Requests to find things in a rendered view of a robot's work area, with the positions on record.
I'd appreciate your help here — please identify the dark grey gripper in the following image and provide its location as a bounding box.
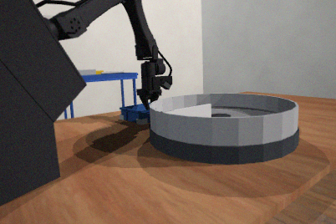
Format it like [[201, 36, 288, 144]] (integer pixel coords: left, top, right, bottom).
[[136, 75, 162, 110]]

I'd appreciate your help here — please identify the grey round turntable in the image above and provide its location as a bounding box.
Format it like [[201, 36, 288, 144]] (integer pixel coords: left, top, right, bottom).
[[149, 94, 299, 165]]

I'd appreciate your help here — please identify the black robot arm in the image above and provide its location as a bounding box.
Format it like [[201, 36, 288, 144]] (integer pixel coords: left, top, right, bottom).
[[44, 0, 172, 90]]

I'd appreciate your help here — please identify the blue open box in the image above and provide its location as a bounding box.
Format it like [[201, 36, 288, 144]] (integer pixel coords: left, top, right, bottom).
[[121, 104, 150, 123]]

